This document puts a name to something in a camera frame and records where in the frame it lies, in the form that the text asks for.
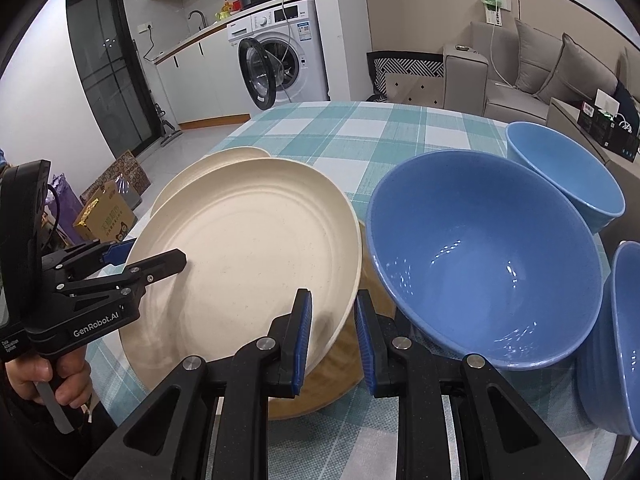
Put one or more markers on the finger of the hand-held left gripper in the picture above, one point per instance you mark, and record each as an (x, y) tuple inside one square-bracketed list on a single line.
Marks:
[(160, 262), (117, 252)]

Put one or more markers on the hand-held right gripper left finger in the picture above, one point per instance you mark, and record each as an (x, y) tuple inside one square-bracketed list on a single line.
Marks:
[(302, 342)]

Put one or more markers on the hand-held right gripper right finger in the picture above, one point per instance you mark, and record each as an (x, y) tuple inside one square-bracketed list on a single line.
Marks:
[(362, 352)]

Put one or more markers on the tan plate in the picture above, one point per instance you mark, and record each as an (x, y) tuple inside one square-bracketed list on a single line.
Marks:
[(330, 385)]

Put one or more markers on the cream plate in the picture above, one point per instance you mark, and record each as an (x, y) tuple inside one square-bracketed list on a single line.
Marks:
[(200, 170), (240, 260)]

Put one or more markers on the blue bowl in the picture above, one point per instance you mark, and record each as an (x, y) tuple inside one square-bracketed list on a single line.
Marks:
[(625, 335), (475, 260), (550, 160)]

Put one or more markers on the person's left forearm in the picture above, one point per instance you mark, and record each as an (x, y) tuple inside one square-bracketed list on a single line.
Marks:
[(30, 435)]

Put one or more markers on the person's left hand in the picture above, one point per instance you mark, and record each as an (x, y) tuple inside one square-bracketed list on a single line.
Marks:
[(25, 375)]

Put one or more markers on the yellow cardboard box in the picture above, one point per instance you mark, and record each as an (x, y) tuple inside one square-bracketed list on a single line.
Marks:
[(107, 212)]

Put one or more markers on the purple bag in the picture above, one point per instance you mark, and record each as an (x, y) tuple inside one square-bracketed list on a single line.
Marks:
[(62, 195)]

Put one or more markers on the stick vacuum cleaner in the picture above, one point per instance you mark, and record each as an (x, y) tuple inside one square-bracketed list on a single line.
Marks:
[(165, 127)]

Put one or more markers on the dark glass door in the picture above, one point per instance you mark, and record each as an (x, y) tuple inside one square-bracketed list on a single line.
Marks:
[(105, 75)]

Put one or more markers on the white kitchen counter cabinets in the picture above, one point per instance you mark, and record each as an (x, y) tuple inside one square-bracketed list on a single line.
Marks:
[(210, 75)]

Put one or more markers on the kitchen faucet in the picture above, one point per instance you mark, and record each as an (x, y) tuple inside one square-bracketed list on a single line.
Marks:
[(197, 17)]

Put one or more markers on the white washing machine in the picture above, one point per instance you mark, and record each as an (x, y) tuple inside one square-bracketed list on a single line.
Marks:
[(300, 45)]

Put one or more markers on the yellow green teapot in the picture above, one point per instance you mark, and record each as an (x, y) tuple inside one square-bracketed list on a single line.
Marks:
[(224, 11)]

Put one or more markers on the grey sofa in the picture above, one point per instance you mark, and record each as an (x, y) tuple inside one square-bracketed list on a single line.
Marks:
[(505, 105)]

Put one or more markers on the grey side cabinet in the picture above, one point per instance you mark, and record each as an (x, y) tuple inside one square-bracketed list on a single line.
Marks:
[(565, 117)]

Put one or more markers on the black open box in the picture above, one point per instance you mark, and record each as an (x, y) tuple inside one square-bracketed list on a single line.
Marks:
[(600, 127)]

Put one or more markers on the grey cushion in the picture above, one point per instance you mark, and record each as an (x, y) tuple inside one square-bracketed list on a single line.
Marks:
[(580, 75), (537, 55)]

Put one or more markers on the white small box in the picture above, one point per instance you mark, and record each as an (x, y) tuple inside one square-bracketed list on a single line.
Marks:
[(606, 101)]

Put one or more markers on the wall outlet with green charger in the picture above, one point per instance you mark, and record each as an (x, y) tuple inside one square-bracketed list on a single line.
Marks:
[(492, 7)]

